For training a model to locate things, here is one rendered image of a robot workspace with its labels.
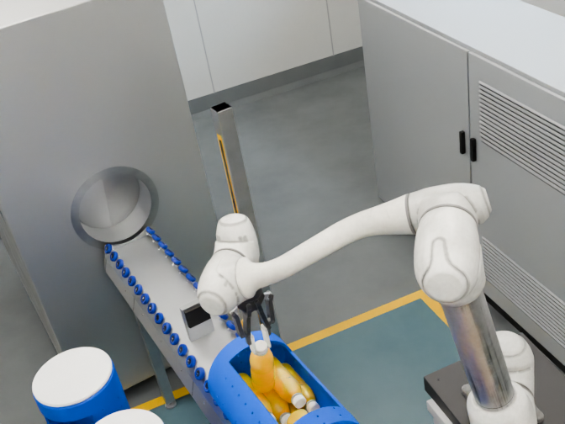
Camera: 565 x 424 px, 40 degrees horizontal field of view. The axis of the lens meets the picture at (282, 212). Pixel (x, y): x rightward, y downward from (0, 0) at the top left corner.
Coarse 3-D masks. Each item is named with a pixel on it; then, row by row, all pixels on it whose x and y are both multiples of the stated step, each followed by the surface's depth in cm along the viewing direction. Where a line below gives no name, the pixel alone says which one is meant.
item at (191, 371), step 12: (120, 276) 333; (132, 288) 322; (156, 312) 304; (156, 324) 301; (168, 336) 293; (180, 360) 283; (192, 372) 276; (204, 396) 267; (216, 408) 260; (228, 420) 254
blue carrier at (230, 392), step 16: (256, 336) 241; (272, 336) 245; (224, 352) 238; (240, 352) 236; (272, 352) 251; (288, 352) 250; (224, 368) 235; (240, 368) 247; (304, 368) 241; (208, 384) 243; (224, 384) 233; (240, 384) 228; (320, 384) 233; (224, 400) 233; (240, 400) 225; (256, 400) 221; (320, 400) 238; (336, 400) 227; (240, 416) 224; (256, 416) 218; (272, 416) 215; (304, 416) 210; (320, 416) 210; (336, 416) 210; (352, 416) 216
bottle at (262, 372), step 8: (256, 360) 223; (264, 360) 223; (272, 360) 226; (256, 368) 225; (264, 368) 224; (272, 368) 228; (256, 376) 228; (264, 376) 227; (272, 376) 230; (256, 384) 231; (264, 384) 231; (272, 384) 233; (264, 392) 234
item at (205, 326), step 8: (192, 304) 283; (184, 312) 281; (192, 312) 281; (200, 312) 283; (184, 320) 283; (192, 320) 283; (200, 320) 285; (208, 320) 289; (192, 328) 286; (200, 328) 288; (208, 328) 290; (192, 336) 288; (200, 336) 290
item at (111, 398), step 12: (108, 384) 264; (120, 384) 275; (96, 396) 260; (108, 396) 265; (120, 396) 272; (48, 408) 259; (60, 408) 257; (72, 408) 257; (84, 408) 259; (96, 408) 262; (108, 408) 266; (120, 408) 272; (48, 420) 275; (60, 420) 260; (72, 420) 260; (84, 420) 296; (96, 420) 263
